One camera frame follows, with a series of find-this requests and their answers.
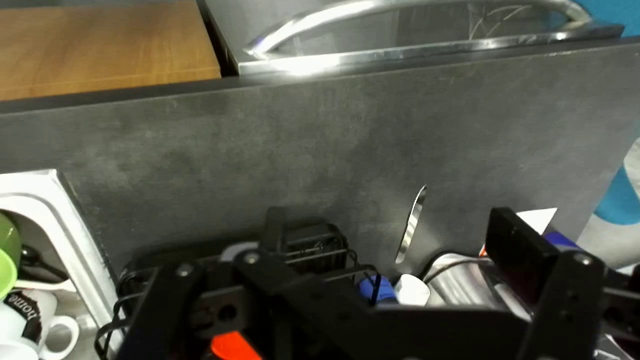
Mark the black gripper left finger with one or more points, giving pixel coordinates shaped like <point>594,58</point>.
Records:
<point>303,281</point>

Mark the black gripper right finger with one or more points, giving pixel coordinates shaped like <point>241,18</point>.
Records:
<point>574,297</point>

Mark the orange bowl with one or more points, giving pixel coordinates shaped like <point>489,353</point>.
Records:
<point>233,347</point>

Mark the white card on counter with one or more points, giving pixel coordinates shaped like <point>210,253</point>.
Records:
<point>539,219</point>

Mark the green bowl in sink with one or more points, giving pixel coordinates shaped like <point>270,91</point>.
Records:
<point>11,251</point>

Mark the stainless steel electric kettle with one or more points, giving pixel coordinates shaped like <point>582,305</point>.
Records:
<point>456,281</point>

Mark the stainless steel sink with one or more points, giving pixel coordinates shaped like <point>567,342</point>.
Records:
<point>89,293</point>

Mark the stainless steel dishwasher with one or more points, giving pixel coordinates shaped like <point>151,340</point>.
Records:
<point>325,36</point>

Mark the white mug in sink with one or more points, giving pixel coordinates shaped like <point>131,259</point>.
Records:
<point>30,326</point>

